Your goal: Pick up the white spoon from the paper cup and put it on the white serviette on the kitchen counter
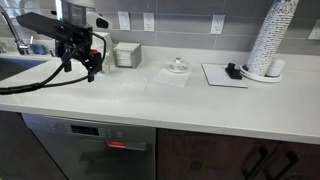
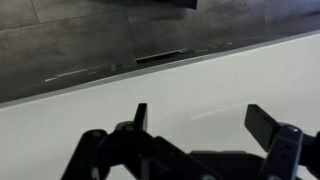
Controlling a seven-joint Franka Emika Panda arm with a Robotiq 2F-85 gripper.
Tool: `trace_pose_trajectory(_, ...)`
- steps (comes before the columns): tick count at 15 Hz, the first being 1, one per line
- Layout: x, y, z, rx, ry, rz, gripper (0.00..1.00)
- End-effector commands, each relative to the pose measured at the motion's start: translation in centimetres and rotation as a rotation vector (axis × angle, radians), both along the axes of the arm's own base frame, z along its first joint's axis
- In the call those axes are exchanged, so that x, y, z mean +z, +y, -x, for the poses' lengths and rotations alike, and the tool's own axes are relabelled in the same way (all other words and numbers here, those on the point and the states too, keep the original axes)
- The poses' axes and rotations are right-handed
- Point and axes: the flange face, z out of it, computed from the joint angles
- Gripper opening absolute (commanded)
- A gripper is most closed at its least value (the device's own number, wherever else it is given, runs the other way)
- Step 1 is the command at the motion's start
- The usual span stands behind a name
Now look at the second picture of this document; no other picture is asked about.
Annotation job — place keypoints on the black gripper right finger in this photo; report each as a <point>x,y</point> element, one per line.
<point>283,146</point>

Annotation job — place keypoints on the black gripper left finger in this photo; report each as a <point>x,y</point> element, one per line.
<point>133,150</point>

